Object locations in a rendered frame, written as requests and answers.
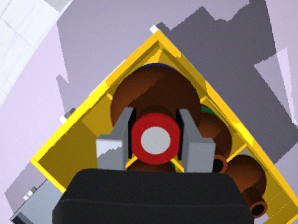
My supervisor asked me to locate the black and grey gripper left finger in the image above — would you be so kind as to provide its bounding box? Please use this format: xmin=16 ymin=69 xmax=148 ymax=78
xmin=96 ymin=107 xmax=136 ymax=170

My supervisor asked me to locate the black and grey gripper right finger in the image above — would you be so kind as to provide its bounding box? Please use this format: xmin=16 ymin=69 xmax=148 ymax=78
xmin=175 ymin=109 xmax=216 ymax=173

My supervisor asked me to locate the yellow crate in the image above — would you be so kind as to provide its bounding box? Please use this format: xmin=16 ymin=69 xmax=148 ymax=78
xmin=30 ymin=30 xmax=298 ymax=224

